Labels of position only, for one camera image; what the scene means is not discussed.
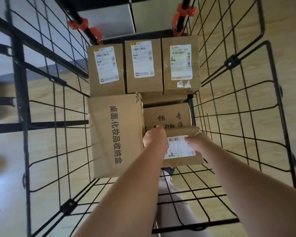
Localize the person's right hand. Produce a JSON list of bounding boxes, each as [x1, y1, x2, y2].
[[184, 132, 214, 156]]

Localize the person's left hand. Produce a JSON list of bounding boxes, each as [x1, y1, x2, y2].
[[142, 125, 169, 153]]

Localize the cardboard box short red-tag label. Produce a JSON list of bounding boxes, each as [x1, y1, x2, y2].
[[160, 125, 205, 169]]

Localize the large box with left label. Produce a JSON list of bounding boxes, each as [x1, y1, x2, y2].
[[143, 103, 193, 131]]

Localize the large box with label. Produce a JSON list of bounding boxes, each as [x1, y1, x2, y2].
[[141, 93, 188, 108], [143, 103, 193, 131]]

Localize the large box with right label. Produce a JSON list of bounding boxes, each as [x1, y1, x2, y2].
[[141, 93, 188, 108]]

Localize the long cosmetics organiser box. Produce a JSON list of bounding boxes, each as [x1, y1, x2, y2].
[[86, 92, 146, 180]]

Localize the cardboard box torn white sticker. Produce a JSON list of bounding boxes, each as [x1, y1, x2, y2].
[[161, 35, 202, 95]]

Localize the black wire mesh cart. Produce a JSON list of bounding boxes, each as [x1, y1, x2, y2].
[[0, 0, 296, 237]]

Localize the person's right forearm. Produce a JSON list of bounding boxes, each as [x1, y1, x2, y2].
[[202, 143, 296, 237]]

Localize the person's left forearm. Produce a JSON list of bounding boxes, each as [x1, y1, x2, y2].
[[74, 145, 169, 237]]

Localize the person's beige trousers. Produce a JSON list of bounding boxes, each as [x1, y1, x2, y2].
[[152, 168, 210, 237]]

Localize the dark patterned slipper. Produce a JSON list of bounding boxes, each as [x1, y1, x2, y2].
[[162, 166, 176, 178]]

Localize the beige cabinet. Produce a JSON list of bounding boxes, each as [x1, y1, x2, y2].
[[131, 0, 186, 33]]

